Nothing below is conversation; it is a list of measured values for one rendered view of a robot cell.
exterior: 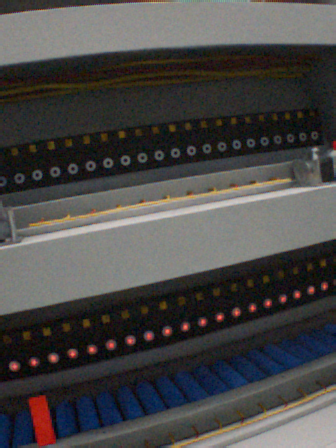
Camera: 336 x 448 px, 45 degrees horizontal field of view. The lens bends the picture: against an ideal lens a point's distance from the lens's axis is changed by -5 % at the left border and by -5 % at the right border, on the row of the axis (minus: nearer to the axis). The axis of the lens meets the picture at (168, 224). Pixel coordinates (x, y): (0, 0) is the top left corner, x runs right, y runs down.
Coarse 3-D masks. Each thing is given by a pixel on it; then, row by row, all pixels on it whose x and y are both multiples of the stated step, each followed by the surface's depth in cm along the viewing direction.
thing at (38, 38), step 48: (192, 0) 56; (240, 0) 40; (0, 48) 32; (48, 48) 33; (96, 48) 34; (144, 48) 35; (192, 48) 48; (240, 48) 50; (288, 48) 52; (0, 96) 43; (48, 96) 48
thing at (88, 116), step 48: (0, 0) 55; (48, 0) 56; (96, 0) 58; (144, 0) 60; (96, 96) 54; (144, 96) 55; (192, 96) 57; (240, 96) 58; (288, 96) 61; (0, 144) 49; (144, 288) 48; (192, 288) 49
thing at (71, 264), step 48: (48, 192) 46; (288, 192) 34; (48, 240) 28; (96, 240) 28; (144, 240) 29; (192, 240) 30; (240, 240) 32; (288, 240) 33; (0, 288) 27; (48, 288) 28; (96, 288) 29
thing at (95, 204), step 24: (264, 168) 38; (288, 168) 39; (120, 192) 34; (144, 192) 35; (168, 192) 36; (192, 192) 35; (216, 192) 35; (24, 216) 32; (48, 216) 33; (72, 216) 33
